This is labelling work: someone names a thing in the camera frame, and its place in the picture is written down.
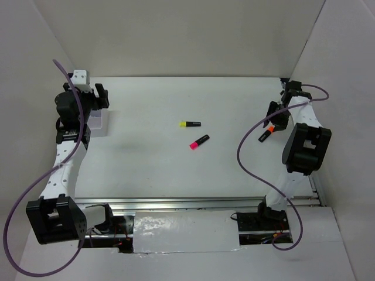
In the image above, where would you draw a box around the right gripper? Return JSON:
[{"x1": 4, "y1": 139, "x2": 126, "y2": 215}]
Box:
[{"x1": 263, "y1": 101, "x2": 292, "y2": 132}]

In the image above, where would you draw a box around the orange highlighter marker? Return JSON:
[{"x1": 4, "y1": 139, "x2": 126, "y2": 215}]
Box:
[{"x1": 258, "y1": 126, "x2": 275, "y2": 143}]

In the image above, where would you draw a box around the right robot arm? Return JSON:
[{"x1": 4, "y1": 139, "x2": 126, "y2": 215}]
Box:
[{"x1": 255, "y1": 79, "x2": 332, "y2": 229}]

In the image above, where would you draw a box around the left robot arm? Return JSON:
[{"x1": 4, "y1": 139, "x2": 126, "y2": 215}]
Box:
[{"x1": 26, "y1": 83, "x2": 116, "y2": 245}]

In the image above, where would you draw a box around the white pen holder container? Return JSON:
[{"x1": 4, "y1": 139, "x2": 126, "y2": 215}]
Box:
[{"x1": 87, "y1": 109, "x2": 109, "y2": 138}]

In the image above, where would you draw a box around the yellow highlighter marker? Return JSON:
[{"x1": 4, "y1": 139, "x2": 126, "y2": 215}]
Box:
[{"x1": 179, "y1": 121, "x2": 202, "y2": 128}]

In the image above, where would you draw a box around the pink highlighter marker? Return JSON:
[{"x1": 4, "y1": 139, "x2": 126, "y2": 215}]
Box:
[{"x1": 189, "y1": 135, "x2": 210, "y2": 150}]

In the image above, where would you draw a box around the white foil cover sheet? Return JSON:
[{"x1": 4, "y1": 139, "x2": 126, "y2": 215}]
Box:
[{"x1": 133, "y1": 211, "x2": 240, "y2": 253}]

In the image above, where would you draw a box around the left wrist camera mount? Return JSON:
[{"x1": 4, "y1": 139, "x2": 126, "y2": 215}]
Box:
[{"x1": 71, "y1": 70, "x2": 91, "y2": 92}]

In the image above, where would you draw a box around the aluminium front rail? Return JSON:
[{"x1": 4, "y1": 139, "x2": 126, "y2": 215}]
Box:
[{"x1": 74, "y1": 197, "x2": 323, "y2": 212}]

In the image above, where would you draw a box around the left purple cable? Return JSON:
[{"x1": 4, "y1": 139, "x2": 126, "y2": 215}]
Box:
[{"x1": 3, "y1": 59, "x2": 94, "y2": 277}]

